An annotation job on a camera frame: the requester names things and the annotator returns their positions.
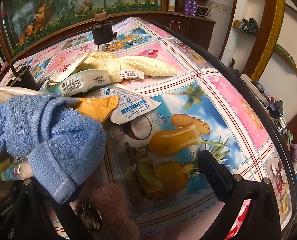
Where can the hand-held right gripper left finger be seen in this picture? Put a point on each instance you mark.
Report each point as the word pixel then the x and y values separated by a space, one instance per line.
pixel 38 212

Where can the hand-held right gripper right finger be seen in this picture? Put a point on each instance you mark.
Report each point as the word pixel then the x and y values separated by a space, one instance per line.
pixel 214 176

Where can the large blue towel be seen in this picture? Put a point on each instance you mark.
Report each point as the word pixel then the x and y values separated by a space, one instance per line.
pixel 51 135

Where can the white desiccant packet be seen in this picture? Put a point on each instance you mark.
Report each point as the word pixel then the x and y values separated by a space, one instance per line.
pixel 133 107

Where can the cream fluffy towel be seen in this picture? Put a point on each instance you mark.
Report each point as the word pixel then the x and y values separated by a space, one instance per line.
pixel 153 67

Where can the pale green tissue packet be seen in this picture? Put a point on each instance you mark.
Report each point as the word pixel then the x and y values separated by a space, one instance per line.
pixel 83 82

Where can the white glove packet red print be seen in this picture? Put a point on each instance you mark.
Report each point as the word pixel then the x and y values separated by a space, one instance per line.
pixel 68 66

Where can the cream towel with label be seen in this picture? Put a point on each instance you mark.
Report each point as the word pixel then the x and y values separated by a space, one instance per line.
pixel 108 65

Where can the colourful clear snack packet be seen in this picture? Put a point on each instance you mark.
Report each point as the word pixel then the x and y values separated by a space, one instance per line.
pixel 16 171

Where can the person's brown fuzzy garment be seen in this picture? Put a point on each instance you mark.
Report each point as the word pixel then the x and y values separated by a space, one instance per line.
pixel 111 205

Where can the printed fruit tablecloth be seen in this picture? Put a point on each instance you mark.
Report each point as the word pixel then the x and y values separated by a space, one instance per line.
pixel 188 85

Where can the white power strip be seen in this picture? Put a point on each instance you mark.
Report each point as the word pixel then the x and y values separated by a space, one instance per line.
pixel 251 82

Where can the yellow snack packet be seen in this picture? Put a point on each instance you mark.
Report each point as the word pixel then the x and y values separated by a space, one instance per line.
pixel 96 107

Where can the black motor with shaft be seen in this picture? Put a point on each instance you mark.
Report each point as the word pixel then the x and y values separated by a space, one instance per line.
pixel 26 78

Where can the gold trimmed pillar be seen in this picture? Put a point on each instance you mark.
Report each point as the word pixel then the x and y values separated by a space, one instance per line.
pixel 268 37

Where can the black motor with wooden cap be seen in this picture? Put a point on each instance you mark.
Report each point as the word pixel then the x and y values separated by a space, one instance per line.
pixel 102 33

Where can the glass cabinet with artificial flowers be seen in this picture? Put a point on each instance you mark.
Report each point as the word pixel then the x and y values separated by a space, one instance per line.
pixel 63 0

